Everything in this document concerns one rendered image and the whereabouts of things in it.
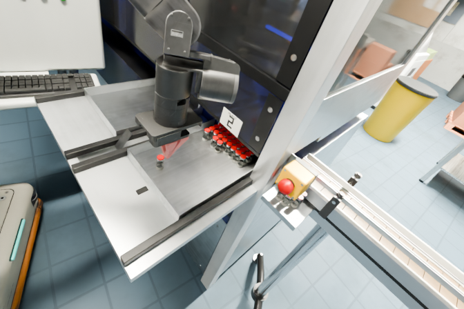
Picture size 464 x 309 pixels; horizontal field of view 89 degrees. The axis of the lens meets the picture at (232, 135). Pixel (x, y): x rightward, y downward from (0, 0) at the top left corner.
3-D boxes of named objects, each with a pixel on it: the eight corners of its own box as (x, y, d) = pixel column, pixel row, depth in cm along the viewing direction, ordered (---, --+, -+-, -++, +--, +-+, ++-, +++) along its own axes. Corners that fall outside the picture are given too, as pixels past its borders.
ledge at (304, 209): (285, 180, 82) (287, 176, 81) (315, 207, 76) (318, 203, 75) (259, 198, 73) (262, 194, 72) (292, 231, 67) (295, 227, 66)
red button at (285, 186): (282, 182, 65) (288, 172, 62) (293, 192, 63) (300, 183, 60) (273, 188, 62) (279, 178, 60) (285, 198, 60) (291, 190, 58)
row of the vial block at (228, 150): (210, 134, 87) (213, 125, 84) (244, 166, 79) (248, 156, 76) (205, 136, 85) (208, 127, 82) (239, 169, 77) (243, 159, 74)
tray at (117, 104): (167, 82, 107) (168, 75, 105) (201, 114, 95) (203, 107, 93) (85, 96, 85) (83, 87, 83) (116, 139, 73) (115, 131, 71)
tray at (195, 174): (213, 125, 92) (215, 118, 90) (261, 169, 80) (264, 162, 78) (127, 156, 69) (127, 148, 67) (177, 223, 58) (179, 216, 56)
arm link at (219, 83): (170, 12, 37) (166, 7, 30) (239, 28, 40) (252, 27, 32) (163, 86, 42) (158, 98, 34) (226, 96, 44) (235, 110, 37)
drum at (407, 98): (400, 142, 315) (445, 95, 269) (382, 147, 292) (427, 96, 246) (372, 121, 344) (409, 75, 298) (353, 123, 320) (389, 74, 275)
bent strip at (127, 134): (128, 142, 74) (128, 127, 70) (132, 147, 72) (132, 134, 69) (76, 157, 65) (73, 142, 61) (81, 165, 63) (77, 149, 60)
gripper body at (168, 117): (202, 128, 45) (209, 95, 40) (152, 145, 38) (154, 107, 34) (183, 110, 48) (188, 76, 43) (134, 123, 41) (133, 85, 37)
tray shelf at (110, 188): (161, 81, 111) (161, 76, 109) (271, 183, 79) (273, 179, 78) (34, 101, 80) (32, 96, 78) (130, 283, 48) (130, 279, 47)
